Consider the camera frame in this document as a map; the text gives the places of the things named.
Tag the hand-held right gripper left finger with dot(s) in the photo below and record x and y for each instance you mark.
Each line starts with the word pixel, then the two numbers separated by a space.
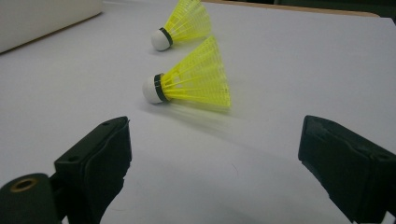
pixel 93 165

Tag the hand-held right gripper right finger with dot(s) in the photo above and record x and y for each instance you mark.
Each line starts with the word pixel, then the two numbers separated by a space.
pixel 351 168

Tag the yellow shuttlecock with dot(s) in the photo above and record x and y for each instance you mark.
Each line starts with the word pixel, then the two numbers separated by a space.
pixel 186 25
pixel 199 84

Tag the white plastic bin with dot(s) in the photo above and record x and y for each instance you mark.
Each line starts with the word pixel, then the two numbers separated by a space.
pixel 37 21

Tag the white flat board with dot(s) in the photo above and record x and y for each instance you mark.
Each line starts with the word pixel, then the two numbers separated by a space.
pixel 264 62

